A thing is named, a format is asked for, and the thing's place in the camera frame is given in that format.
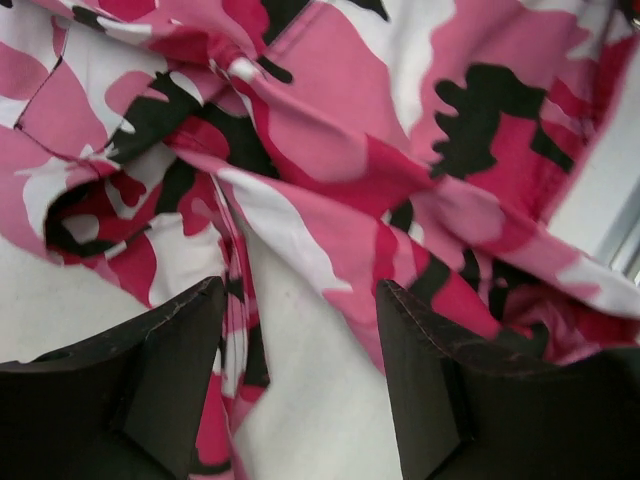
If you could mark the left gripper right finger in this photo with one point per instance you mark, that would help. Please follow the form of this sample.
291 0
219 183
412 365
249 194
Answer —
464 407

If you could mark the aluminium frame rail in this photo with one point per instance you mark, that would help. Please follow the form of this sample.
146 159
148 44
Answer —
620 247

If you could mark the pink camouflage trousers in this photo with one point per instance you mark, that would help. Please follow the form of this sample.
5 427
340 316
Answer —
427 143

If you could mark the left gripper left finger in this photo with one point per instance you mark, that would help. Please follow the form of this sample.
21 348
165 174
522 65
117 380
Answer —
123 404

